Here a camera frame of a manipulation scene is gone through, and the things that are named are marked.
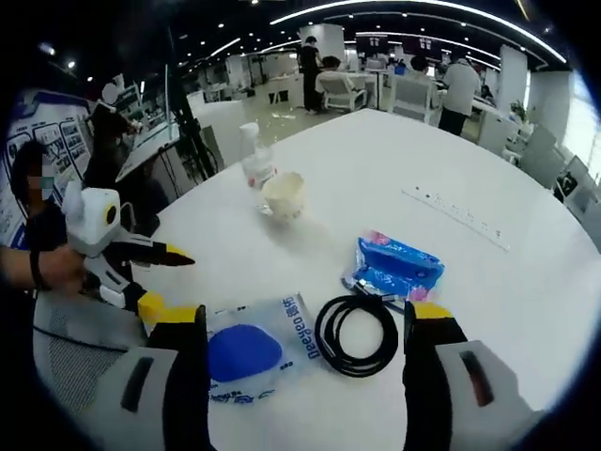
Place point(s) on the grey mesh office chair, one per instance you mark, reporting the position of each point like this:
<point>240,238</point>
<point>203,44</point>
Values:
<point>70,371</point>

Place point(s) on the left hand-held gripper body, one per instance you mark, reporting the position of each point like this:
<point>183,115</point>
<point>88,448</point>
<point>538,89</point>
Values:
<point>91,221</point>

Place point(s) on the white power strip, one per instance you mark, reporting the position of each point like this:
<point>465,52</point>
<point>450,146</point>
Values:
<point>457,218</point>

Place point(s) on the wall poster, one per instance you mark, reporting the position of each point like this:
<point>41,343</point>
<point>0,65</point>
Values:
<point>70,134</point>

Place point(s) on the curved ceiling light strip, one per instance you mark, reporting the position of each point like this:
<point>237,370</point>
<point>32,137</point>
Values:
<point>422,8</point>

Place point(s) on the black tripod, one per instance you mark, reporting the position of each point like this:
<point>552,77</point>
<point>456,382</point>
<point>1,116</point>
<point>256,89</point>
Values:
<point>185,127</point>

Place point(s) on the green potted plant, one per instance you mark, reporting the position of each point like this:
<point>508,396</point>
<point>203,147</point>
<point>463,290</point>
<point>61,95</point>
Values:
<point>519,109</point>

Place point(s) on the white table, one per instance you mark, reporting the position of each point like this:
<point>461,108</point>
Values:
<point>375,160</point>

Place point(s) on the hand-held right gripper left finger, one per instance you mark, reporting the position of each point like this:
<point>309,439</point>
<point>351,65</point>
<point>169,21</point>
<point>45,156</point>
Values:
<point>155,390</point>

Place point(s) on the white side desk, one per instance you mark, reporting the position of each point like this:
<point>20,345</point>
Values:
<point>145,155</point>

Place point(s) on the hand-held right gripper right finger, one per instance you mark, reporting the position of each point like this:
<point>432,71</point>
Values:
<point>441,390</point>

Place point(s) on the clear spray bottle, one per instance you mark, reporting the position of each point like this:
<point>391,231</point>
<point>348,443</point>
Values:
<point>256,160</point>

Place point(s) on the cream paper cup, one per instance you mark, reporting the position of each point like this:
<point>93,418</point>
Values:
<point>284,197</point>

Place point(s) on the person's left hand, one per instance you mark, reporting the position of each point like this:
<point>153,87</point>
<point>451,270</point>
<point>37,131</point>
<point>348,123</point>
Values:
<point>66,272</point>

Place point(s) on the blue tissue pack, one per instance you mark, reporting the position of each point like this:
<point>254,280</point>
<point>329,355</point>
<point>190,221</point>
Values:
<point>399,268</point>

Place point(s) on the clear bag with blue mask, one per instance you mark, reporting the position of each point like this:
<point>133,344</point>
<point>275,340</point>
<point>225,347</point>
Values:
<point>256,352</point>

